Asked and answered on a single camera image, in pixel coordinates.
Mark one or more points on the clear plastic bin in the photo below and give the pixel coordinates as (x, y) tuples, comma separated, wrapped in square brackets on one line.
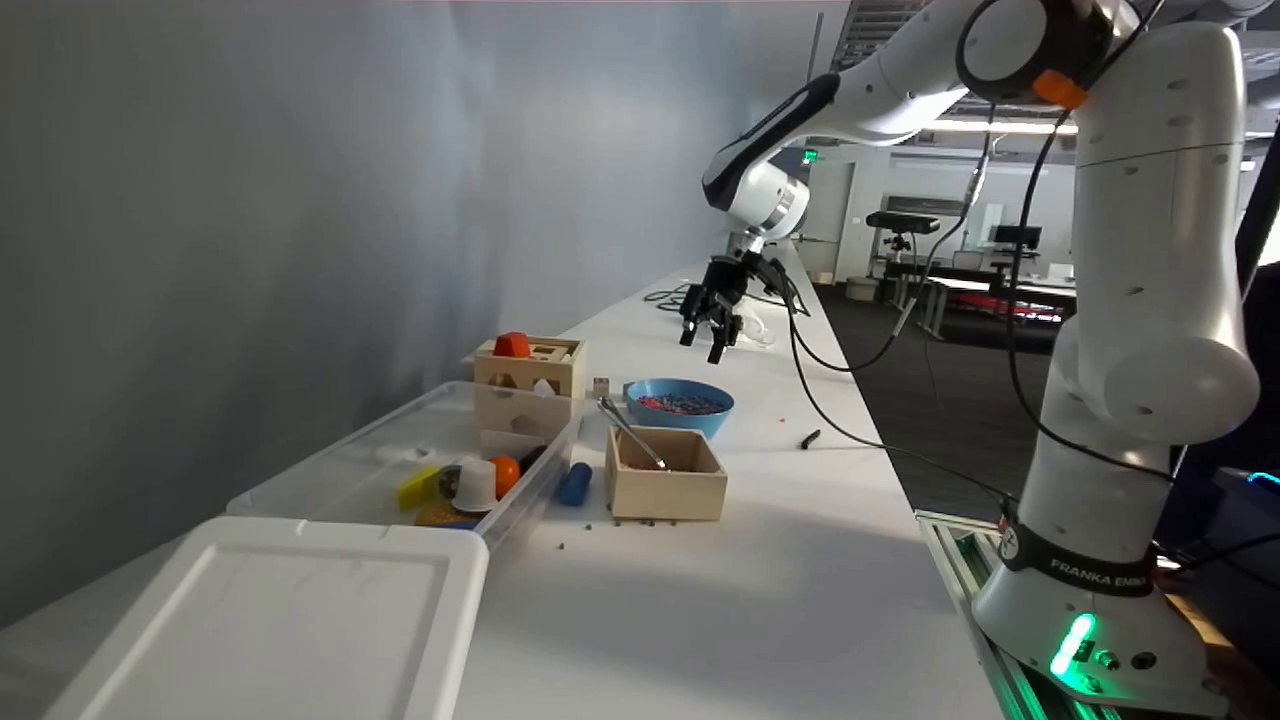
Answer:
[(321, 480)]

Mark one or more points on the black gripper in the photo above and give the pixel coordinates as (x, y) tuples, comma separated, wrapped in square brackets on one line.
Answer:
[(736, 280)]

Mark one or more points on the orange round block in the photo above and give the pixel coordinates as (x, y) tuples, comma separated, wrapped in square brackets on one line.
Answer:
[(508, 473)]

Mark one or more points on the small open wooden box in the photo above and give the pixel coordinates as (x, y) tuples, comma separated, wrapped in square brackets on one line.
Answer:
[(665, 497)]

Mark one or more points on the metal spoon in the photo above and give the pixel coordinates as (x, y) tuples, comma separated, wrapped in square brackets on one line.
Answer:
[(632, 432)]

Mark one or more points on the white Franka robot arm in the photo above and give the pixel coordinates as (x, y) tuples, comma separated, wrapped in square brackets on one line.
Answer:
[(1145, 307)]

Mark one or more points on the blue bowl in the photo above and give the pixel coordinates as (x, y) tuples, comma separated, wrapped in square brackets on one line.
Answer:
[(701, 418)]

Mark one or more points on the small wooden cube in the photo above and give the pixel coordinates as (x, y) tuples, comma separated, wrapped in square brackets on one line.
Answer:
[(601, 387)]

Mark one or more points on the brown flat block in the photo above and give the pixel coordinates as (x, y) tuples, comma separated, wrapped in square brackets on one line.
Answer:
[(443, 513)]

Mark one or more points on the yellow block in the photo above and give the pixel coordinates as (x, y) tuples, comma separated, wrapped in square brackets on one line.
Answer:
[(417, 484)]

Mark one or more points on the small black stick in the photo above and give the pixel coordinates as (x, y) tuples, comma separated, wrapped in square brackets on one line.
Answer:
[(811, 436)]

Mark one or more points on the metal mounting frame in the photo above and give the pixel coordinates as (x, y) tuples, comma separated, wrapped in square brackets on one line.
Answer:
[(960, 553)]

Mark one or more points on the white cup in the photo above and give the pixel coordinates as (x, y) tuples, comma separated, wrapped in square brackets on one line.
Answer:
[(473, 484)]

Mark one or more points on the blue cylinder block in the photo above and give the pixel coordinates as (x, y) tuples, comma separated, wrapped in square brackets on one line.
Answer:
[(575, 480)]

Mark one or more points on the wooden shape sorter box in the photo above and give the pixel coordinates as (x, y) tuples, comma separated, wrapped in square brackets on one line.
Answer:
[(532, 403)]

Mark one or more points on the orange-red block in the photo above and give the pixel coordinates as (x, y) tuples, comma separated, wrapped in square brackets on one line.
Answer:
[(515, 345)]

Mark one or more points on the white plastic lid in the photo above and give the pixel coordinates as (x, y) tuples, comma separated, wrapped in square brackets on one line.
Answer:
[(295, 625)]

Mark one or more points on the black background table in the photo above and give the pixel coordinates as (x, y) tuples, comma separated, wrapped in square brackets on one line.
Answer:
[(904, 220)]

